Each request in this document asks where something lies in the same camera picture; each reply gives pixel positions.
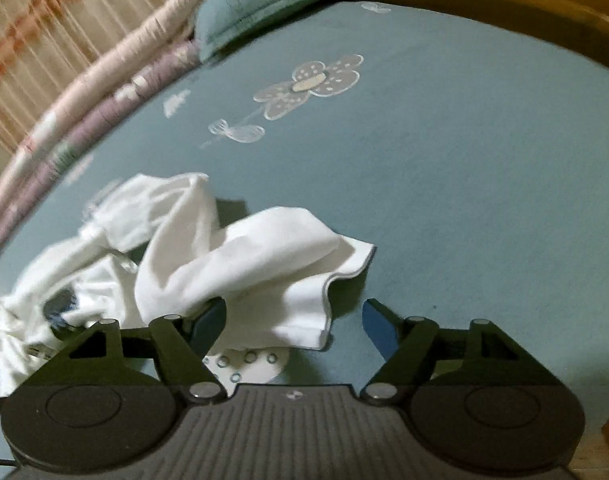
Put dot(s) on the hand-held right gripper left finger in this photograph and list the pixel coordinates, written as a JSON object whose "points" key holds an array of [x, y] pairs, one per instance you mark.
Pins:
{"points": [[210, 321]]}

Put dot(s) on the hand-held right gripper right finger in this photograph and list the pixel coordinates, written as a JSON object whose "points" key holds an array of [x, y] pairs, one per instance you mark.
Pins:
{"points": [[379, 330]]}

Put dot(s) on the white printed shirt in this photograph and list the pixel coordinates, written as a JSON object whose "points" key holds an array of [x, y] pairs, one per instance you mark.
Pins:
{"points": [[264, 260]]}

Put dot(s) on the teal floral bed sheet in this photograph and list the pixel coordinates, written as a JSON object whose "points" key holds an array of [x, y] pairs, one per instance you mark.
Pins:
{"points": [[434, 160]]}

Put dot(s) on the purple floral quilt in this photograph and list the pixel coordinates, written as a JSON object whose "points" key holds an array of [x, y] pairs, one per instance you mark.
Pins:
{"points": [[109, 110]]}

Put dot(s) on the pink floral quilt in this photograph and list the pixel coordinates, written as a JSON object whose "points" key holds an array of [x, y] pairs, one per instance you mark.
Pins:
{"points": [[134, 45]]}

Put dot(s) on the teal floral pillow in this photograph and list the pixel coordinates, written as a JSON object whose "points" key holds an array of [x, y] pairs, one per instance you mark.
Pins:
{"points": [[254, 5]]}

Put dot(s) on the beige orange patterned curtain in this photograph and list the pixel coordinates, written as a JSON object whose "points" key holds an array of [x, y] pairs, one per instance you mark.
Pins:
{"points": [[44, 35]]}

